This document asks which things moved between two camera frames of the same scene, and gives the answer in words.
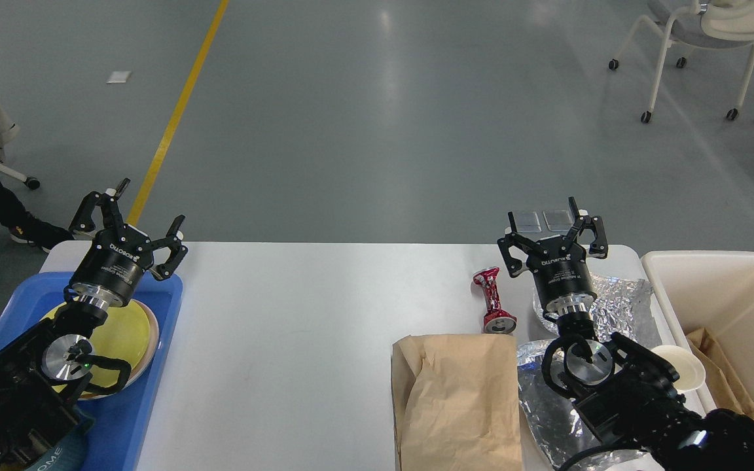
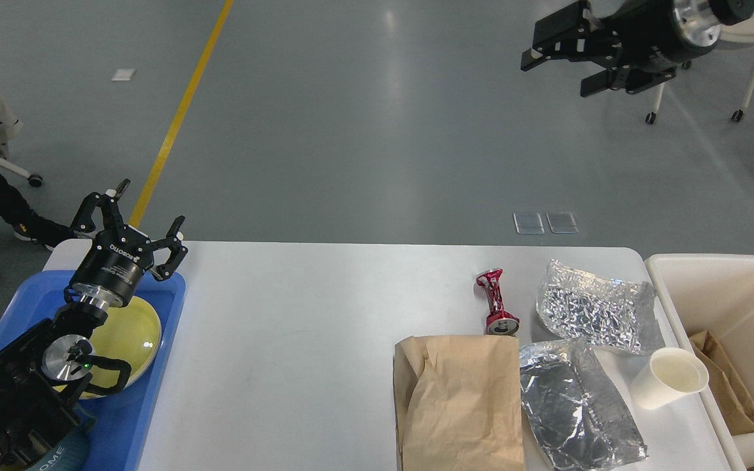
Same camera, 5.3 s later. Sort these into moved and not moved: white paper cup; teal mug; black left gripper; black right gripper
Moved: black right gripper
Not moved: white paper cup; teal mug; black left gripper
